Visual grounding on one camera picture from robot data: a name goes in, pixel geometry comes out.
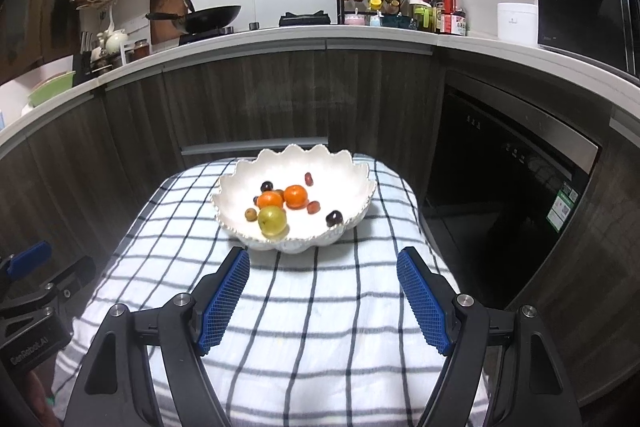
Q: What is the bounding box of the green apple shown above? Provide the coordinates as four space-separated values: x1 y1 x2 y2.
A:
257 206 288 237

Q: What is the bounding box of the built-in black dishwasher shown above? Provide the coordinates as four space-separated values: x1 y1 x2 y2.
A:
423 72 600 309

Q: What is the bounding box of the black wok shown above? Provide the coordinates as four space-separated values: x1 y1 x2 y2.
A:
145 0 241 35

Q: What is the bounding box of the wooden cutting board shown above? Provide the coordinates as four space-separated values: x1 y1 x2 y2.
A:
149 0 186 46

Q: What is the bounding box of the yellow lid jar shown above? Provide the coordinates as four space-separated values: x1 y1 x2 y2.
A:
370 0 383 12

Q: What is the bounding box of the white teapot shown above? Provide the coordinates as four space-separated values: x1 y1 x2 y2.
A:
103 29 128 55

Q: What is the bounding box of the orange mandarin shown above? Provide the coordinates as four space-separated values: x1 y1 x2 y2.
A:
256 191 284 209
283 184 308 210

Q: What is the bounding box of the dark cherry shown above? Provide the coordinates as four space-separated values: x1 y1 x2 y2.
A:
260 181 273 192
326 210 344 228

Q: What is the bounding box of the black microwave oven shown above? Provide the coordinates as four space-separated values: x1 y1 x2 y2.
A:
537 0 639 78

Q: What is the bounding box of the brown longan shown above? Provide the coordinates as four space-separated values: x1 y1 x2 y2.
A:
244 208 257 222

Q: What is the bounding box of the person's left hand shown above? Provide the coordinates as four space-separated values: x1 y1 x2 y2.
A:
20 372 61 427

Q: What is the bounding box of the white rice cooker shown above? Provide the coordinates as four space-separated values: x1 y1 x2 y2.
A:
497 2 538 46

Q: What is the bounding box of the blue checked white cloth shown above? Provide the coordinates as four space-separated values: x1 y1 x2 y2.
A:
52 159 448 426

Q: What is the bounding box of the white scalloped ceramic bowl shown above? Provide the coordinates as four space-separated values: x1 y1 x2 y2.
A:
210 144 378 254

